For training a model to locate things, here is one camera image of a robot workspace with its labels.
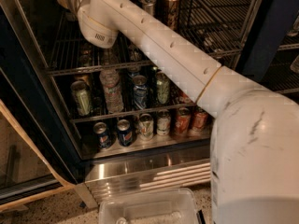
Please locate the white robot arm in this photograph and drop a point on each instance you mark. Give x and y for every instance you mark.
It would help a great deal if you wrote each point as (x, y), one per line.
(254, 149)

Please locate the silver blue energy drink can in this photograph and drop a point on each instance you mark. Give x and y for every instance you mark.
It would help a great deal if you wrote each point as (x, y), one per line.
(148, 5)

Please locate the green can middle shelf left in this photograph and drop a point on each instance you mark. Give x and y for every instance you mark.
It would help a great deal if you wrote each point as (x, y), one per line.
(82, 97)

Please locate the brown gold tall can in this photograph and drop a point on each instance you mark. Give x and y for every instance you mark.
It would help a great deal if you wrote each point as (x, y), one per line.
(171, 13)

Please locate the blue white striped can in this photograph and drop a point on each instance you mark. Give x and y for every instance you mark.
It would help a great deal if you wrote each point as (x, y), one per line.
(140, 91)

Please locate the light green can middle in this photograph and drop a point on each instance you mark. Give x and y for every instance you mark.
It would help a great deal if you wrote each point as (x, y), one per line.
(162, 87)

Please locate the blue pepsi can left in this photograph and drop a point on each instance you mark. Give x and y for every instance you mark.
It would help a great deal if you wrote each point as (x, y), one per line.
(102, 133)

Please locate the blue pepsi can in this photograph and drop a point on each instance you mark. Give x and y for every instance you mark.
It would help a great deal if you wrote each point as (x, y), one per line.
(102, 133)
(125, 134)

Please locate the white green can bottom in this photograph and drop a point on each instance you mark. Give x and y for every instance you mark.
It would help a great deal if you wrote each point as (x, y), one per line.
(145, 127)

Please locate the blue pepsi can right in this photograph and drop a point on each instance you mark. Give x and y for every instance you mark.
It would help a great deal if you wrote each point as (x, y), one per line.
(125, 134)

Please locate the orange can middle shelf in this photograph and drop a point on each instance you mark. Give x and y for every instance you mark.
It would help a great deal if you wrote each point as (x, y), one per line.
(184, 98)

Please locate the open glass fridge door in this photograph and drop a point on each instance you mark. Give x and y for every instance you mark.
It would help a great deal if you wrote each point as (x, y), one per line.
(31, 134)

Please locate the orange can bottom left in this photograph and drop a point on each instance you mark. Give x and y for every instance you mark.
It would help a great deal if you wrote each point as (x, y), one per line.
(182, 121)

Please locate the orange can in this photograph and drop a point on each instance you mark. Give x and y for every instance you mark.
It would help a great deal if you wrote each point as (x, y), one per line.
(182, 121)
(199, 119)

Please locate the orange can bottom right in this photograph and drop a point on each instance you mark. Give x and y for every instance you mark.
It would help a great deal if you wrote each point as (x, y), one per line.
(199, 119)

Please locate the stainless steel fridge grille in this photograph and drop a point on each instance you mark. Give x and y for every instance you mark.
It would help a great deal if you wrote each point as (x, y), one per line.
(158, 169)

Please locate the clear plastic water bottle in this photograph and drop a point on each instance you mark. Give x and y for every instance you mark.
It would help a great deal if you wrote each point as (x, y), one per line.
(110, 80)

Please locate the clear plastic bin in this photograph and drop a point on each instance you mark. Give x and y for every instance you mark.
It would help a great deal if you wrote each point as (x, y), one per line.
(174, 206)

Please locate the middle wire fridge shelf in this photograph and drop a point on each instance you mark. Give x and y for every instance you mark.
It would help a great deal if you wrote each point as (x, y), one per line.
(78, 119)

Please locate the wire fridge shelf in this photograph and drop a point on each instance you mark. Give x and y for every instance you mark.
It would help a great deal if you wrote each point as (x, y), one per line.
(78, 119)
(215, 26)

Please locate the top wire fridge shelf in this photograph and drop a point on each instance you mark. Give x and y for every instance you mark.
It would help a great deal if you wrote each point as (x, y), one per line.
(215, 26)

